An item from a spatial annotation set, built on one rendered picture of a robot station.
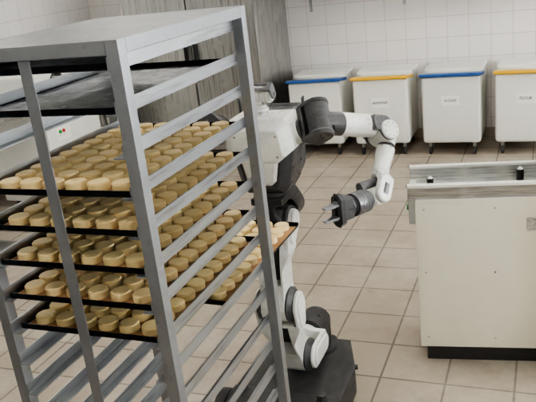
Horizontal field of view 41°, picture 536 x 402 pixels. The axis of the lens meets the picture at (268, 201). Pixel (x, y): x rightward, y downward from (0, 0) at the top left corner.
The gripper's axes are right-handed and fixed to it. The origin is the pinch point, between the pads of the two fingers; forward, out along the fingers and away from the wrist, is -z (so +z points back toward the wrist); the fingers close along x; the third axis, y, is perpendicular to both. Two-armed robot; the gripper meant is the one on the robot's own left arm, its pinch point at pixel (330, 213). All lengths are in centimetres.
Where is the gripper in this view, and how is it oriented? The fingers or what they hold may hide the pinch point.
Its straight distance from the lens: 254.5
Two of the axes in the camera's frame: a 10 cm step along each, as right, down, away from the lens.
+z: 7.8, -2.7, 5.6
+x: -1.0, -9.4, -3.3
